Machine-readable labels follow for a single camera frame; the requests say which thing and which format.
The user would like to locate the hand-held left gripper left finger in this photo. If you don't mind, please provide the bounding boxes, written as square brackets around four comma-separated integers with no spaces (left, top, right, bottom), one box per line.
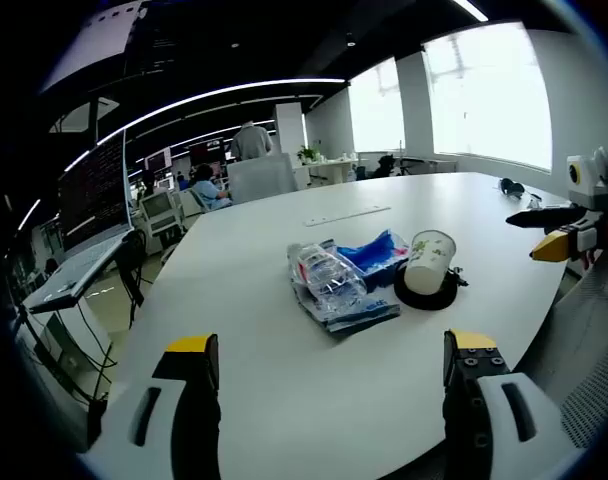
[76,333,223,480]

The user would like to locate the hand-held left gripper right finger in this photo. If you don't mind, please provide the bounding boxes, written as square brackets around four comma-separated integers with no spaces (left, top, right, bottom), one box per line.
[442,328,591,480]

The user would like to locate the black cable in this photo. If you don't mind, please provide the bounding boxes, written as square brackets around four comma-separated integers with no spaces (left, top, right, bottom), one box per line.
[393,262,469,311]

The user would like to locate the white paper cup green print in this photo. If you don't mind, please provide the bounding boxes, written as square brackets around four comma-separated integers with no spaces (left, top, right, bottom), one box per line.
[403,229,458,296]

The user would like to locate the wet wipes pack blue lid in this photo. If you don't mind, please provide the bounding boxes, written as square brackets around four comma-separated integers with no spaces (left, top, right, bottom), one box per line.
[291,239,403,337]

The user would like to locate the clear plastic water bottle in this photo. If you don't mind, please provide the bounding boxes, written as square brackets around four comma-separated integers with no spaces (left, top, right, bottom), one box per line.
[286,242,369,312]

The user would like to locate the black headphones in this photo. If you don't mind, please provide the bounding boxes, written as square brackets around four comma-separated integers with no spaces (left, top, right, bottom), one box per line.
[499,177,526,199]

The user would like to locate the grey mesh chair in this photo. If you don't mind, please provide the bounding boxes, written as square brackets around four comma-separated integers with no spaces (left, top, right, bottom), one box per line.
[558,259,608,449]

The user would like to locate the white table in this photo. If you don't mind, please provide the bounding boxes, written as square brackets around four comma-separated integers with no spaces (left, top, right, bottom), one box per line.
[76,171,578,480]

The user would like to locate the white mesh-back office chair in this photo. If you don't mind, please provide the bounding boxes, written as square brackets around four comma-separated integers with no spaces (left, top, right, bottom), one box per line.
[138,191,186,237]

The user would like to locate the open laptop on stand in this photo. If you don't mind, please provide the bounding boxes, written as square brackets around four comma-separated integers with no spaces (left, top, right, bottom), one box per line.
[22,128,136,315]

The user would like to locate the linear ceiling light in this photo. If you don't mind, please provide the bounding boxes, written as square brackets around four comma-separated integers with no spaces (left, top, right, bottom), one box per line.
[58,76,348,174]

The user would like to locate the white table cable cover plate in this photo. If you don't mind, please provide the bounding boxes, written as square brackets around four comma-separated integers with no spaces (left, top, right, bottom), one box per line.
[303,204,392,228]

